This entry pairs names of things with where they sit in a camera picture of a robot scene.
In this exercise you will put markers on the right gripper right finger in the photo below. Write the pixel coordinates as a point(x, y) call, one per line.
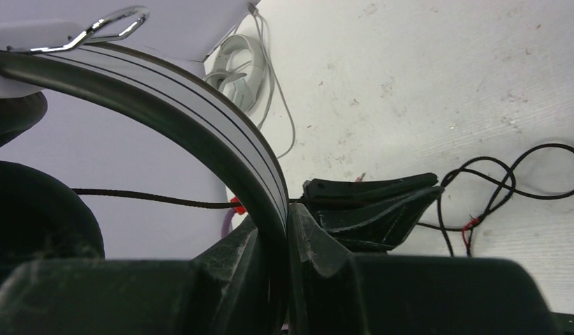
point(336, 291)

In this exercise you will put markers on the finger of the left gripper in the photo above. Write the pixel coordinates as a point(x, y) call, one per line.
point(322, 189)
point(379, 227)

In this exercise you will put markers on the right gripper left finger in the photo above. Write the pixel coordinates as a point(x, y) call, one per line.
point(225, 290)

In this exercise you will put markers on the black and white headphones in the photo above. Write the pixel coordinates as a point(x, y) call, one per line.
point(94, 66)

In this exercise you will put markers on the grey white headphones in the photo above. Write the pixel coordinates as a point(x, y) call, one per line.
point(240, 67)

